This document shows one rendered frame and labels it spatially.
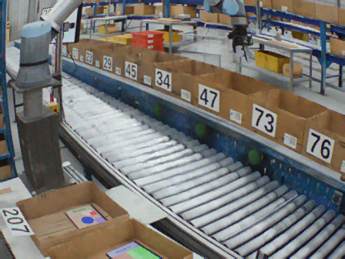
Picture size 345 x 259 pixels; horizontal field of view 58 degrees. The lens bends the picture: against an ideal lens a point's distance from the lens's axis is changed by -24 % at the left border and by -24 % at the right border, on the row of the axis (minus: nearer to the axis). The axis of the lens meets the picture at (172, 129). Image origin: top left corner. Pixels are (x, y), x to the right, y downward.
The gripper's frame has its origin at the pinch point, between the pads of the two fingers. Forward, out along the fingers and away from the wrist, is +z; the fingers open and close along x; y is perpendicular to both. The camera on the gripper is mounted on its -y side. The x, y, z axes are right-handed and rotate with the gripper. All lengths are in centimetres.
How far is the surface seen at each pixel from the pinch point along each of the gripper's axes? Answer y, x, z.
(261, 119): 23.8, -10.2, 23.8
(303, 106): 27.8, 19.7, 22.9
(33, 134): 5, -110, 10
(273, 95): 10.6, 11.7, 19.2
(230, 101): 2.3, -12.4, 19.4
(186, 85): -31.9, -16.5, 16.5
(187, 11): -648, 355, -22
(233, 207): 47, -45, 46
